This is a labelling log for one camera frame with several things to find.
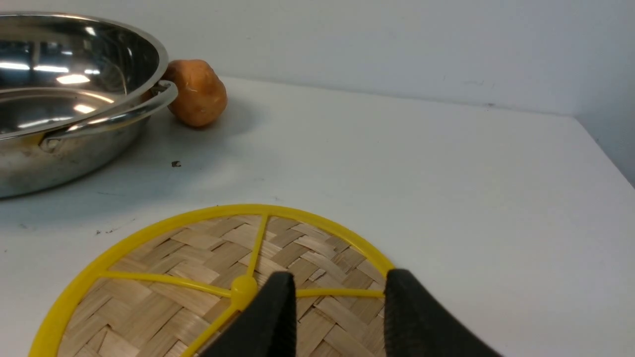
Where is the brown toy potato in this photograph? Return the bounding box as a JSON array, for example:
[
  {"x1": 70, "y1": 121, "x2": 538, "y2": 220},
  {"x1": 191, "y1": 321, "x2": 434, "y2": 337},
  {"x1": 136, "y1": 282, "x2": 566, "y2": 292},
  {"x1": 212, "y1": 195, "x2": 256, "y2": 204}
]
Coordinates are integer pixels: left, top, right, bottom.
[{"x1": 162, "y1": 59, "x2": 228, "y2": 129}]

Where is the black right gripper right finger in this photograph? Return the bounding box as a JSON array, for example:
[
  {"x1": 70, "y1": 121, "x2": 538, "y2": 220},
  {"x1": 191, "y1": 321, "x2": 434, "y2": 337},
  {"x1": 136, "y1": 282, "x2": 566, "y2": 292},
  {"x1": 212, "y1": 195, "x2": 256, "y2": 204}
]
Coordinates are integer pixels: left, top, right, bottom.
[{"x1": 384, "y1": 269, "x2": 501, "y2": 357}]

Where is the yellow woven bamboo steamer lid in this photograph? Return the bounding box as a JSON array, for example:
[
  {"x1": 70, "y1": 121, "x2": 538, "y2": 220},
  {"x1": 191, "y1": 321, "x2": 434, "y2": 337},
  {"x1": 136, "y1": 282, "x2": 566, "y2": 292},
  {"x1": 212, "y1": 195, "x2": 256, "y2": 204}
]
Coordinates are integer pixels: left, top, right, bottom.
[{"x1": 29, "y1": 205, "x2": 393, "y2": 357}]

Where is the stainless steel pot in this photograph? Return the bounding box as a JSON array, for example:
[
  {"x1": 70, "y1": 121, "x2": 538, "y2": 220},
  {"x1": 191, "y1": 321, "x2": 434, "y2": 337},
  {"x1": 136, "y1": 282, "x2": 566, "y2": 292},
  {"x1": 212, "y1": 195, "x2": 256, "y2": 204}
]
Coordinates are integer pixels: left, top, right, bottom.
[{"x1": 0, "y1": 11, "x2": 179, "y2": 198}]

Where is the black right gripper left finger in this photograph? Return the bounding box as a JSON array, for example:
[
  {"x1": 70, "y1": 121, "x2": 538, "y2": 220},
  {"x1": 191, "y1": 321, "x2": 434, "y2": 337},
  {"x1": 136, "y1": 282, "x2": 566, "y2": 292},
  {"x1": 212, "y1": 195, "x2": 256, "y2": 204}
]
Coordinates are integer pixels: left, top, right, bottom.
[{"x1": 201, "y1": 272, "x2": 297, "y2": 357}]

